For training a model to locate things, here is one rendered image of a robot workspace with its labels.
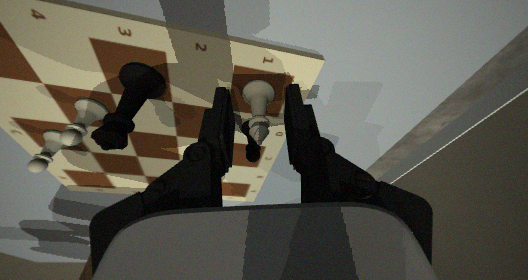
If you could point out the white pawn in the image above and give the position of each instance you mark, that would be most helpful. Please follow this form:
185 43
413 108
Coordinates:
51 147
88 111

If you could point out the wooden chessboard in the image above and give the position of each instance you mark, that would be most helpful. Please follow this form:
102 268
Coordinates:
54 52

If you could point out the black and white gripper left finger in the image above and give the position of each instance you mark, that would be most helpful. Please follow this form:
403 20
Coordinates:
194 182

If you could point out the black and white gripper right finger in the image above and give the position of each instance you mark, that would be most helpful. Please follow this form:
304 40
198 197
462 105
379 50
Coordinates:
328 177

